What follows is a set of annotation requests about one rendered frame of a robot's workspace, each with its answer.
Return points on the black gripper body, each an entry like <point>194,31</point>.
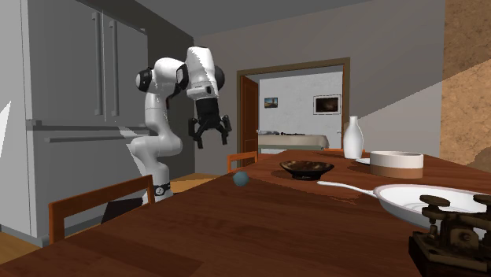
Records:
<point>207,109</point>

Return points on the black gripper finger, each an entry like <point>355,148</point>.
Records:
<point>195,133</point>
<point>225,128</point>

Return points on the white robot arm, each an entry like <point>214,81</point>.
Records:
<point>157,115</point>

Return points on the brown wooden door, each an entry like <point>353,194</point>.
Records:
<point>249,119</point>

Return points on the small brown wooden chair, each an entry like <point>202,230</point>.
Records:
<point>241,157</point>

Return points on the blue-grey ball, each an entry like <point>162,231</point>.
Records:
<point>241,178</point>

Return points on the bed with pale cover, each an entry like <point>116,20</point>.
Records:
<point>293,141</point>

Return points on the dark brown bowl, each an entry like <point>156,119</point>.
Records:
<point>306,169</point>

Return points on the dark robot stand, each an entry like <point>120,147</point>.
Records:
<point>119,210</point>

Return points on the grey refrigerator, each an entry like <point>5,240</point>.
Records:
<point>69,115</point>

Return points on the white vase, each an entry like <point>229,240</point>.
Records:
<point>353,139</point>

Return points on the small white plate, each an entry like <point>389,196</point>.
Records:
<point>363,160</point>

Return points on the white and tan round bowl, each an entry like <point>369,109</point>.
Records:
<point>396,164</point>

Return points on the white frying pan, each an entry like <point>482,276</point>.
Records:
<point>414,197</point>

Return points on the dark antique balance scale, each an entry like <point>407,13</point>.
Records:
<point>452,234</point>

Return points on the small dark wall picture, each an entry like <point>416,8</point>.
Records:
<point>270,102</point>

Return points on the white-framed dark wall picture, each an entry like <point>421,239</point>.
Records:
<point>327,104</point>

